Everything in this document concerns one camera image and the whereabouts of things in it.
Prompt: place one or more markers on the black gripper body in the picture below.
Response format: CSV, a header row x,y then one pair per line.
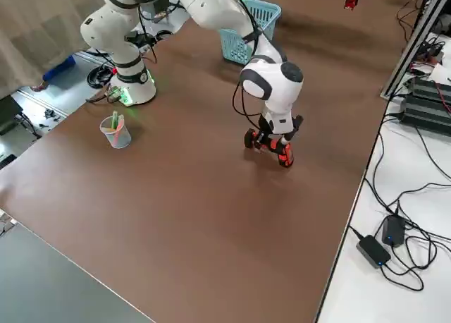
x,y
263,129

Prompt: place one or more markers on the red toy car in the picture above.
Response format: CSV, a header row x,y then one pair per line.
x,y
350,3

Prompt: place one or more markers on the orange black barcode scanner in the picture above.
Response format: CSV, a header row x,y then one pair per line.
x,y
285,157

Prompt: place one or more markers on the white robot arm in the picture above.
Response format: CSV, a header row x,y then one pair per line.
x,y
282,90

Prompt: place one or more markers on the light blue plastic basket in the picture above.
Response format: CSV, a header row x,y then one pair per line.
x,y
264,6

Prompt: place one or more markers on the black finned power supply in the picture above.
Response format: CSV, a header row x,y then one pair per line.
x,y
426,113
431,88

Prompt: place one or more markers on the pale highlighter pen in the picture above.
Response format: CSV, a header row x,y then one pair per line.
x,y
120,122

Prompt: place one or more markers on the clear plastic pen cup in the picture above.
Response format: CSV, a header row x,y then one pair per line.
x,y
116,138

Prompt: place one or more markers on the green highlighter pen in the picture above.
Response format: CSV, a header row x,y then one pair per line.
x,y
115,120

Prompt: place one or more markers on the black power adapter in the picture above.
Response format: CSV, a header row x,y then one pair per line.
x,y
394,229
373,251

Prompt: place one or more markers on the beige curtain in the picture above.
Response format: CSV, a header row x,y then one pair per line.
x,y
35,27

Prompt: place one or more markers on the black monitor box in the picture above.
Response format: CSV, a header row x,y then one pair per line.
x,y
8,111

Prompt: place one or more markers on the aluminium profile post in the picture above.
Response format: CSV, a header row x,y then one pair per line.
x,y
412,44

